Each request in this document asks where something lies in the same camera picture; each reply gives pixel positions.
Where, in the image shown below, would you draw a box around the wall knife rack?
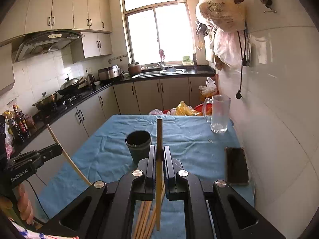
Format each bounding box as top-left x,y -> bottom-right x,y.
195,21 -> 210,37

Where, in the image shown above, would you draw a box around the clear glass pitcher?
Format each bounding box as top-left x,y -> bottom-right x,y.
202,94 -> 231,134

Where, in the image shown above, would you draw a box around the gas stove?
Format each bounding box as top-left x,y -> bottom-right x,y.
56,93 -> 82,107

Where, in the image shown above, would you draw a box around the upper kitchen cabinets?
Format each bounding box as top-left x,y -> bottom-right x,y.
0,0 -> 114,91

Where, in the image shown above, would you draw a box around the white bag on orange bin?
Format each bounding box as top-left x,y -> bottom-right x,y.
198,77 -> 219,102

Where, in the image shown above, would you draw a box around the black smartphone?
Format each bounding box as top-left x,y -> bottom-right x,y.
225,147 -> 249,186

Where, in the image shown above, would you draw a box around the electric kettle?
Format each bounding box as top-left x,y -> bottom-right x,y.
87,73 -> 96,90

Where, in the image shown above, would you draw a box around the wooden chopstick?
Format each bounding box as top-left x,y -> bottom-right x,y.
46,124 -> 91,186
132,201 -> 145,239
138,201 -> 151,238
146,182 -> 165,239
141,203 -> 156,238
156,118 -> 163,231

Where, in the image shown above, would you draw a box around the hanging plastic bag with bread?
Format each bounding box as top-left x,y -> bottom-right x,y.
196,0 -> 246,32

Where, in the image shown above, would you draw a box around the kitchen cabinets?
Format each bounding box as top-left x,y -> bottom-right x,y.
12,75 -> 215,187
0,0 -> 114,91

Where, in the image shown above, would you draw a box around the black power cable with plug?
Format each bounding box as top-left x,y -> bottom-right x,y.
235,29 -> 250,100

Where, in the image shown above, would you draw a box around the yellow plastic bag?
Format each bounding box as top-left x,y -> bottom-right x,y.
175,101 -> 202,116

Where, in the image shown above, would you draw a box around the black wok with lid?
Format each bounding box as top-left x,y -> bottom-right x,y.
57,74 -> 86,96

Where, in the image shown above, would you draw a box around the brown clay pot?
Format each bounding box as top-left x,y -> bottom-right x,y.
128,62 -> 142,77

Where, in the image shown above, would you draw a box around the person's left hand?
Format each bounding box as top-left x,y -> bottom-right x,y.
14,183 -> 34,225

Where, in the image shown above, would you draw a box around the window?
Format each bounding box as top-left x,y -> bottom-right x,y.
122,0 -> 195,66

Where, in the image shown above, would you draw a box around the kitchen sink with faucet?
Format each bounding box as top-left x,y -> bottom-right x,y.
132,66 -> 185,78

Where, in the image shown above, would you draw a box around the pink hanging plastic bag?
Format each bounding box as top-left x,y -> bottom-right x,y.
213,29 -> 242,69

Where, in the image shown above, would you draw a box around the dark green utensil holder cup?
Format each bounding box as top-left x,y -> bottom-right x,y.
125,131 -> 152,165

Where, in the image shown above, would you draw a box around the lower kitchen cabinets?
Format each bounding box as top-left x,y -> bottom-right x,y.
12,75 -> 215,187

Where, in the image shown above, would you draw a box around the red plastic basin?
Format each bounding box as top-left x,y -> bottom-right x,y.
163,104 -> 203,116

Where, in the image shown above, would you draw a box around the silver rice cooker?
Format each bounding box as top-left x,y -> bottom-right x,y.
98,65 -> 121,80

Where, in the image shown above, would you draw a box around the wooden chopstick on cloth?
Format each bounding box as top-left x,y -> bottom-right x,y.
132,201 -> 145,239
146,182 -> 165,239
141,203 -> 156,238
138,201 -> 151,238

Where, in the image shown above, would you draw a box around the steel pot on stove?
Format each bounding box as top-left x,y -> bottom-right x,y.
33,91 -> 57,111

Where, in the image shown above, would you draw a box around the sauce bottles group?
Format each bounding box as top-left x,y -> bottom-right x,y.
3,104 -> 31,145

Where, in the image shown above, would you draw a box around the range hood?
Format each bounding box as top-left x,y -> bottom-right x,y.
14,30 -> 84,62

